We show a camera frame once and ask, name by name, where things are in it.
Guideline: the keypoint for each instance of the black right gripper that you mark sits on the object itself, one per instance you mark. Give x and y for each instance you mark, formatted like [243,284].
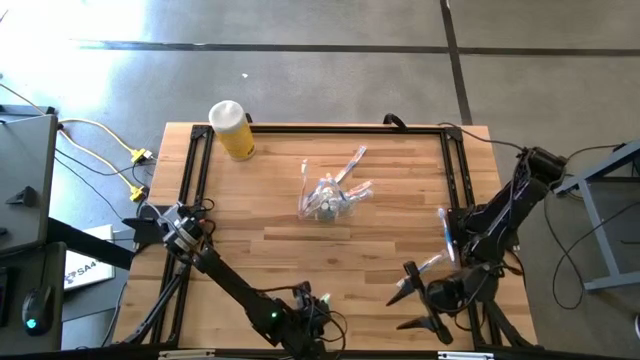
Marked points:
[450,295]

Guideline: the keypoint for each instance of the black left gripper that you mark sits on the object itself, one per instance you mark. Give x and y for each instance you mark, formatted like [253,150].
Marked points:
[305,325]

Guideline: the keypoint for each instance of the dark blue toothbrush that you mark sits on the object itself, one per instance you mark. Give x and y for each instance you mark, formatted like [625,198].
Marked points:
[435,260]

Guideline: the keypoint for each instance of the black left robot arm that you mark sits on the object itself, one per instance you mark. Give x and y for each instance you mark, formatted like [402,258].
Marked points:
[225,275]

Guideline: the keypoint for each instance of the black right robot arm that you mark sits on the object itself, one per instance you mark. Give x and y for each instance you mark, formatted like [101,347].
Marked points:
[515,200]

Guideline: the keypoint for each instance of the clear acrylic organizer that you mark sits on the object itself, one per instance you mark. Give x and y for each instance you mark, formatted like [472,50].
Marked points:
[352,210]

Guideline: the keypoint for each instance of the yellow wipes canister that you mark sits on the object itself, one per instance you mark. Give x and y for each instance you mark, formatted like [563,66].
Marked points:
[235,135]

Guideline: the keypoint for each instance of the blue-grey metal table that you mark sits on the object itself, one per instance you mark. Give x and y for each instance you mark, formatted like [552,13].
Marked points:
[612,281]

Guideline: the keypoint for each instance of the person's shoe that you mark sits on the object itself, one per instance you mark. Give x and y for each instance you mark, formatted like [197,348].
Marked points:
[638,326]

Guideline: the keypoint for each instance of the white printed box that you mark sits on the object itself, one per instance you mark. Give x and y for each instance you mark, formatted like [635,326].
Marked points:
[90,270]

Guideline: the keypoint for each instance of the black diagonal bar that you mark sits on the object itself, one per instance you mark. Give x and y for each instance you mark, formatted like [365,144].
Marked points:
[90,244]

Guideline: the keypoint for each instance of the black computer mouse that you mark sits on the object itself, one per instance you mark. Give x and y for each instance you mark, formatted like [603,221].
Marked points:
[37,307]

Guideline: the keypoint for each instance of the dark mouse pad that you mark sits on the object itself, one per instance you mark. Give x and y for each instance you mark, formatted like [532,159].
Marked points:
[10,345]

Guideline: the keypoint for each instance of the grey desk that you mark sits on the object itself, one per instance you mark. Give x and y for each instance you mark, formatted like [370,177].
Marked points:
[25,165]

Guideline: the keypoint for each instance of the silver metal bracket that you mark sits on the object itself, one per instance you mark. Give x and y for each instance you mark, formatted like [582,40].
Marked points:
[465,355]
[186,354]

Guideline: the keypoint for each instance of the black aluminium table frame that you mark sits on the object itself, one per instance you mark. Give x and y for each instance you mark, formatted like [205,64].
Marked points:
[325,129]

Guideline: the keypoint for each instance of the black triangular bracket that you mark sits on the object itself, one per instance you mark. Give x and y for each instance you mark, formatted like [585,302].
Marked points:
[22,196]

